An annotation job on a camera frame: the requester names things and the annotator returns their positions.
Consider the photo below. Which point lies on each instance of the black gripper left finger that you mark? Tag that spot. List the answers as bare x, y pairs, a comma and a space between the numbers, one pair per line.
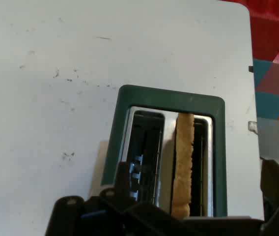
127, 177

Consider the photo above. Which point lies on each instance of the brown toast bread slice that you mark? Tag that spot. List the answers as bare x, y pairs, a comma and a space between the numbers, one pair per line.
184, 159

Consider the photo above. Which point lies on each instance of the clear table edge clip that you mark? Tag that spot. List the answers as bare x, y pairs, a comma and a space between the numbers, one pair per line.
252, 126

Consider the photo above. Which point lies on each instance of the dark green two-slot toaster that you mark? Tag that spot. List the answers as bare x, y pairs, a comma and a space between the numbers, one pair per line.
169, 98

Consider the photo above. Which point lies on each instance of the black table edge clip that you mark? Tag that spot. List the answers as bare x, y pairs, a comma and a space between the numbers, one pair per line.
250, 69

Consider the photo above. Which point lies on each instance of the large red foam block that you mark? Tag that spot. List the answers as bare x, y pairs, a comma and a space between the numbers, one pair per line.
264, 29

